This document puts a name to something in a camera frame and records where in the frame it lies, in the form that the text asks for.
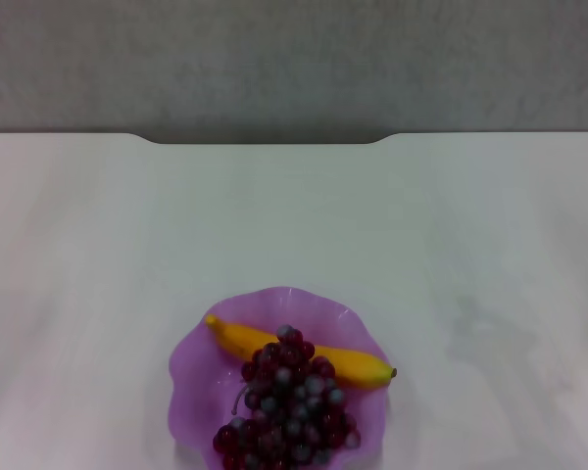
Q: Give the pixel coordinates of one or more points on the dark red grape bunch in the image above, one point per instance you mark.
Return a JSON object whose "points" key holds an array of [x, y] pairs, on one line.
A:
{"points": [[294, 406]]}

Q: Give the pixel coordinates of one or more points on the purple wavy plastic plate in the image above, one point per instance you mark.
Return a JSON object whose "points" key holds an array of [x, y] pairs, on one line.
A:
{"points": [[201, 372]]}

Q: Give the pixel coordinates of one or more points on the yellow banana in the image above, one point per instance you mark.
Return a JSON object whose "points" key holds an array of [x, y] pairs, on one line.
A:
{"points": [[357, 367]]}

